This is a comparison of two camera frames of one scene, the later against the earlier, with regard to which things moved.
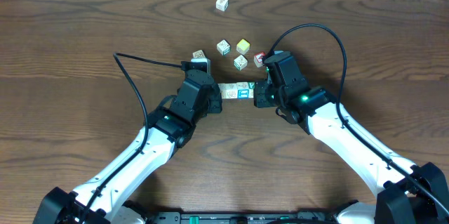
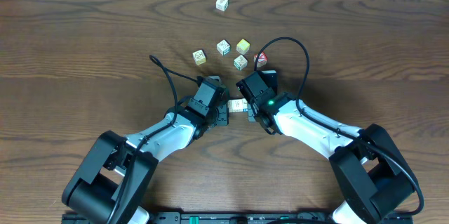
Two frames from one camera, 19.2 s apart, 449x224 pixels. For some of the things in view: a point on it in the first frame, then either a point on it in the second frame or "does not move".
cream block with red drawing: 231,90 to 238,105
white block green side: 240,62 does not move
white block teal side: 223,48 does not move
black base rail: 242,217 does not move
